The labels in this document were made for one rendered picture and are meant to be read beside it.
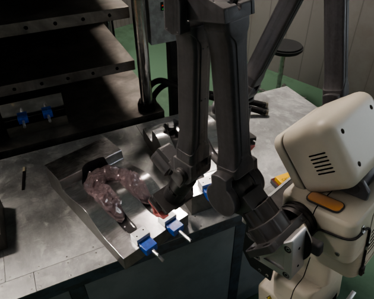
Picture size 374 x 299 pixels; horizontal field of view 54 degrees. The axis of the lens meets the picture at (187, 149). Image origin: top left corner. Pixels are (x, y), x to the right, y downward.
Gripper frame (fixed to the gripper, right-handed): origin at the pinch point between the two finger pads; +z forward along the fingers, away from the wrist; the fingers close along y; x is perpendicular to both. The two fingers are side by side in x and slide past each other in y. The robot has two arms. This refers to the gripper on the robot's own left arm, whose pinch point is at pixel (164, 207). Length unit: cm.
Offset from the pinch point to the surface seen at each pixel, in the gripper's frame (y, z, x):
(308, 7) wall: -275, 72, -87
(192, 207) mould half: -16.3, 16.3, 3.0
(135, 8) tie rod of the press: -50, 5, -78
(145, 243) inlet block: 6.3, 12.5, 3.6
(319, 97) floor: -259, 120, -21
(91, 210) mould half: 11.6, 19.8, -16.3
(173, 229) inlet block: -3.3, 11.6, 5.2
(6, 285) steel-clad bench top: 42, 29, -13
